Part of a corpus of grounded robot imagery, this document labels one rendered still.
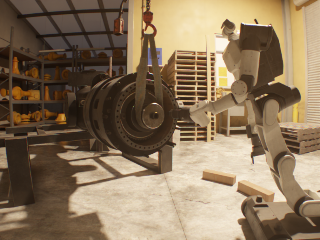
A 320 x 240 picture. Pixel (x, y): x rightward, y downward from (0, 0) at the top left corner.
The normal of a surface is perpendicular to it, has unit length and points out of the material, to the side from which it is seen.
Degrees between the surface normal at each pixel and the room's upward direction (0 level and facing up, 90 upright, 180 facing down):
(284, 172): 90
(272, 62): 90
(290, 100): 111
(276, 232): 0
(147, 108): 90
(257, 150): 90
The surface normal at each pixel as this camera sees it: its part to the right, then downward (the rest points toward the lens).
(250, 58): -0.51, 0.13
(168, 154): 0.61, 0.07
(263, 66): -0.07, 0.26
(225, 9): 0.10, 0.08
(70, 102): 0.48, -0.37
